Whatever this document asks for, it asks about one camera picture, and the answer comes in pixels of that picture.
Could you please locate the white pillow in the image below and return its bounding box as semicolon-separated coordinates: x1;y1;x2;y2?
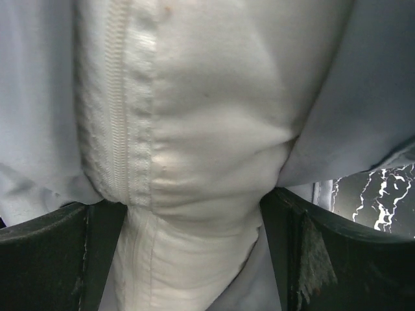
75;1;353;310

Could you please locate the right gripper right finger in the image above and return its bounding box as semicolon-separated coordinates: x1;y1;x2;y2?
260;188;414;311

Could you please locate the grey pillowcase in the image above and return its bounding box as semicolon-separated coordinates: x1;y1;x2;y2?
1;1;414;310

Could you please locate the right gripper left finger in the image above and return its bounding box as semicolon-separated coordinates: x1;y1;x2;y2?
1;200;126;311

